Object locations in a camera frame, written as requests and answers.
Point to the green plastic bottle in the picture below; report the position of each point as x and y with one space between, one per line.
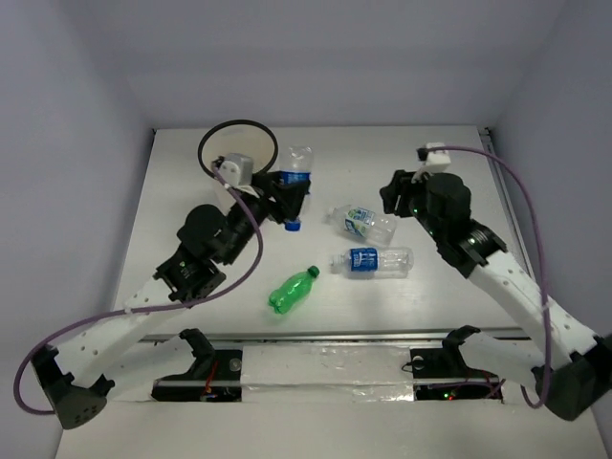
293 290

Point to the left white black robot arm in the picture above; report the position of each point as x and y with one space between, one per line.
78 366

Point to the aluminium rail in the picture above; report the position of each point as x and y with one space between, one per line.
315 324
517 245

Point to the clear bottle dark blue label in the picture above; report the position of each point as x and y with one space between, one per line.
370 262

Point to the clear bottle green white label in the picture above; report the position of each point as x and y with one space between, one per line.
363 224

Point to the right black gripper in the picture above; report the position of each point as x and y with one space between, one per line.
403 184

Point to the aluminium rail right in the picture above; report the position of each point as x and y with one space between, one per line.
517 245

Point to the white bin with black rim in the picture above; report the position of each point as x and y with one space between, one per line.
247 137

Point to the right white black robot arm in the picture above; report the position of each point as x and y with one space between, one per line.
570 367

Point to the clear bottle blue cap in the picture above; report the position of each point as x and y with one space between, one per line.
295 165

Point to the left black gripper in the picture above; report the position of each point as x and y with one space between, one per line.
275 192

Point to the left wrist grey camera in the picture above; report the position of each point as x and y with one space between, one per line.
233 170

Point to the aluminium rail front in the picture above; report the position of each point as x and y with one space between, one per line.
315 324

